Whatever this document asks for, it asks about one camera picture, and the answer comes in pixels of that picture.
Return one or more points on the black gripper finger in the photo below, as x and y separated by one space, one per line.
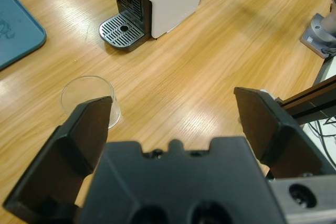
65 155
262 129

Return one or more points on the clear drinking glass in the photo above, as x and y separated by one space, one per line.
78 90

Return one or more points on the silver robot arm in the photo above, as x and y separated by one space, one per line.
330 22

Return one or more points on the white capsule coffee machine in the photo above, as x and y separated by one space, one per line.
170 3

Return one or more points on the teal plastic tray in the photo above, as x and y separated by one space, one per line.
18 30

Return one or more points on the drip tray with metal grille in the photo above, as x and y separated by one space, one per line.
120 31

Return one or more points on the dark extrusion post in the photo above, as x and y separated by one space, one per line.
309 103

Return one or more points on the arm grey base plate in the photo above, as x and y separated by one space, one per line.
313 37

